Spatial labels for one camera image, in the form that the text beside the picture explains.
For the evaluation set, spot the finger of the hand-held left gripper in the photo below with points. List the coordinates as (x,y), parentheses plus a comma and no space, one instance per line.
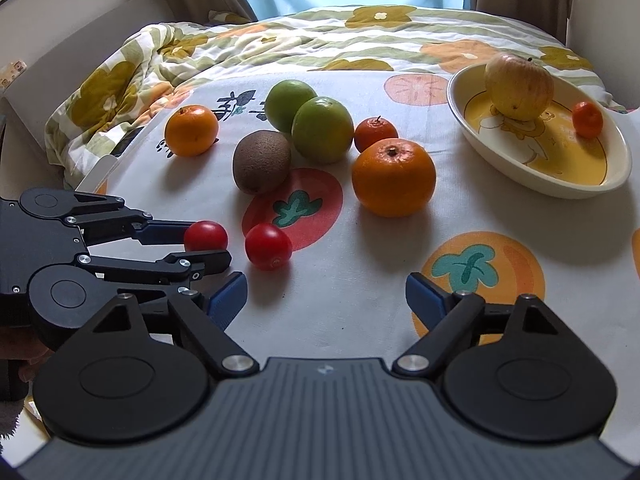
(160,231)
(210,259)

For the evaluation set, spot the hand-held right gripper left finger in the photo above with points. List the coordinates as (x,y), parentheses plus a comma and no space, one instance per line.
(227,301)

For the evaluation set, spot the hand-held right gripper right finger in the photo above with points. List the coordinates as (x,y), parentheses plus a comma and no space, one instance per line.
(425,301)

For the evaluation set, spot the red cherry tomato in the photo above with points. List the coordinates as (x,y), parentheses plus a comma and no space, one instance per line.
(206,236)
(268,246)

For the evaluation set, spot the medium smooth orange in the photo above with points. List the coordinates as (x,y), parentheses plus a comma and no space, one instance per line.
(191,130)

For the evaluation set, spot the brown kiwi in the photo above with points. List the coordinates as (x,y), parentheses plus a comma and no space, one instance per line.
(261,162)

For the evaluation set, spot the large orange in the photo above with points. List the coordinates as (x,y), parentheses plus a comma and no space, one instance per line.
(393,180)

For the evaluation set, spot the cream yellow oval bowl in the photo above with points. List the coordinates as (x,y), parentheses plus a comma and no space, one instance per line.
(525,180)

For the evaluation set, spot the green round fruit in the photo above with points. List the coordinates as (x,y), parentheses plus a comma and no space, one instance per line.
(322,131)
(285,102)

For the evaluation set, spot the small mandarin with stem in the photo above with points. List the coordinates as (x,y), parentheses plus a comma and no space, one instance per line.
(375,133)

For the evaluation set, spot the person's left hand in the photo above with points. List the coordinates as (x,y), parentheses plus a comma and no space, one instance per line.
(22,355)

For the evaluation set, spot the white persimmon print cloth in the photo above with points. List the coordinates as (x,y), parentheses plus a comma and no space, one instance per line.
(350,260)

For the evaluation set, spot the beige upholstered headboard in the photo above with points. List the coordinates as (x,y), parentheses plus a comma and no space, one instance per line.
(75,35)

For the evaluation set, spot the small patterned box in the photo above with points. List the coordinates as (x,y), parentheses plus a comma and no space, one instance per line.
(12,74)

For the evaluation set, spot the yellow red apple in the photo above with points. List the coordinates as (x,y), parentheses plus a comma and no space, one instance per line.
(519,87)

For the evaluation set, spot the floral striped blanket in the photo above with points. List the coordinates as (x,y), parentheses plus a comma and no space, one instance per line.
(300,40)

